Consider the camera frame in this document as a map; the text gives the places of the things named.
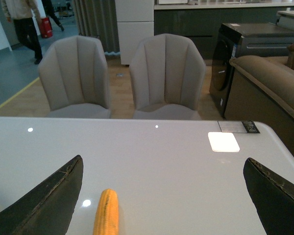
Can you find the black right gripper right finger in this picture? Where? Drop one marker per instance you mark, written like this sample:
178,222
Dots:
272,196

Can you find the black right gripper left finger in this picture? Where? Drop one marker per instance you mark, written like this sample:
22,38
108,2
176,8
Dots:
48,208

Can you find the yellow corn cob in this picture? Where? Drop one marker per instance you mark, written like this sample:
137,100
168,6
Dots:
107,214

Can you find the table label sticker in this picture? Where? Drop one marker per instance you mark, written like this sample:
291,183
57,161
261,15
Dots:
238,127

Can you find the brown sofa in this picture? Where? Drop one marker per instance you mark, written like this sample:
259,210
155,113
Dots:
263,90

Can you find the left beige upholstered chair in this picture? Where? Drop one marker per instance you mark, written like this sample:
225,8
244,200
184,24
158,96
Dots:
74,75

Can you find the beige upholstered chair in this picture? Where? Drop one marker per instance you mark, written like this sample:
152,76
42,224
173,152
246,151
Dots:
167,73
74,75

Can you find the right beige upholstered chair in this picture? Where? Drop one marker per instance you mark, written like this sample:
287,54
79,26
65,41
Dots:
167,73

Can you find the grey curtain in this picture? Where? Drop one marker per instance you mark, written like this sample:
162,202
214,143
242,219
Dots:
98,19

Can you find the dark kitchen counter cabinet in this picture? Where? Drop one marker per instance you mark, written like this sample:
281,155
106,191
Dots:
201,22

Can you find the walking person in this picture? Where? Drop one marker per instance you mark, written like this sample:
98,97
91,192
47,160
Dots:
21,13

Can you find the white refrigerator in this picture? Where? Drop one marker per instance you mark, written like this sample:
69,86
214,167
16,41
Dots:
135,21

